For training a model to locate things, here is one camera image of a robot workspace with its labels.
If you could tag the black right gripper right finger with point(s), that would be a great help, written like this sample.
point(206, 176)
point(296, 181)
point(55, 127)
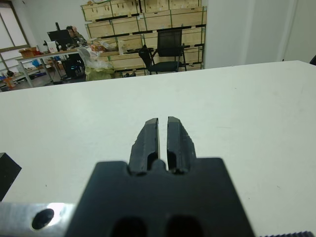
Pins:
point(179, 145)

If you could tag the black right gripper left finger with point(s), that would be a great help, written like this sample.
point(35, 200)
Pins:
point(145, 148)

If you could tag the black box lid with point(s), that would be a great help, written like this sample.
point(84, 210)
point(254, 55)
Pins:
point(7, 175)

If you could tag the orange cardboard box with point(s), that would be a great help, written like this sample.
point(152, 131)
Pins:
point(27, 52)

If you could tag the green sack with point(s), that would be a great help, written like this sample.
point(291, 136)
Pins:
point(98, 74)

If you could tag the black chair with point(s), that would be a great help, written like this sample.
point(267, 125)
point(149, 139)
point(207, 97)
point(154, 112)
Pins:
point(168, 49)

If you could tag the clear plastic bag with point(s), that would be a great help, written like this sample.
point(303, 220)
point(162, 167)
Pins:
point(93, 59)

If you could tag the black computer tower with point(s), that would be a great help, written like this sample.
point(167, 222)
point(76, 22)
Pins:
point(71, 66)

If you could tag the stacked wooden crates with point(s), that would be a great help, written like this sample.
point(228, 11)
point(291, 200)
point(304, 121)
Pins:
point(128, 27)

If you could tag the seated person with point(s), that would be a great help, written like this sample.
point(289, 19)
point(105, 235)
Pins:
point(75, 33)

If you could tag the white red carton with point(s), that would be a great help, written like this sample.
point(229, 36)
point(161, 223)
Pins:
point(51, 47)

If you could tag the black computer monitor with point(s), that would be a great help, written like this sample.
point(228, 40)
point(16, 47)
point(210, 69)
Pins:
point(59, 37)

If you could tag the grey work desk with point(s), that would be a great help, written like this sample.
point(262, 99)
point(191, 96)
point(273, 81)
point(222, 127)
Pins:
point(24, 66)

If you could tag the black seat back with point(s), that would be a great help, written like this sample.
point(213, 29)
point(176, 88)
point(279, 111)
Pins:
point(313, 60)

